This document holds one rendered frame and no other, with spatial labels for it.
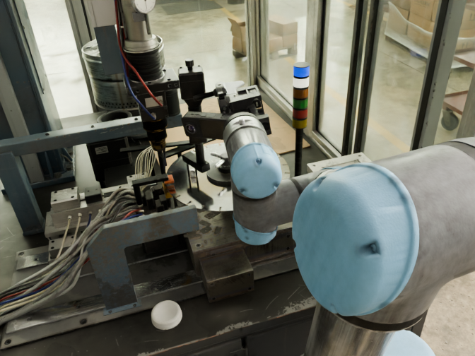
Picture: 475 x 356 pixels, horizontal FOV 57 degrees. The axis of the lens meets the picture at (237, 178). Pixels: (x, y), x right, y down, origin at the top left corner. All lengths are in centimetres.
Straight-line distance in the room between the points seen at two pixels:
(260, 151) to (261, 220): 13
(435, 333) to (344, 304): 173
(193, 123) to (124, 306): 50
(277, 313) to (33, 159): 97
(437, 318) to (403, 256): 180
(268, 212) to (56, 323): 63
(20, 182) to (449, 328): 172
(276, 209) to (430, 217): 41
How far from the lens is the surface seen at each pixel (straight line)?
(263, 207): 71
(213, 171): 114
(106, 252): 100
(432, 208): 35
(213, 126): 81
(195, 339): 103
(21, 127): 155
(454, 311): 218
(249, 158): 64
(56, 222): 132
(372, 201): 33
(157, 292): 112
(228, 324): 105
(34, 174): 163
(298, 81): 126
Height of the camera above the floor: 158
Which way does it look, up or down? 34 degrees down
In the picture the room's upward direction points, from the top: 3 degrees counter-clockwise
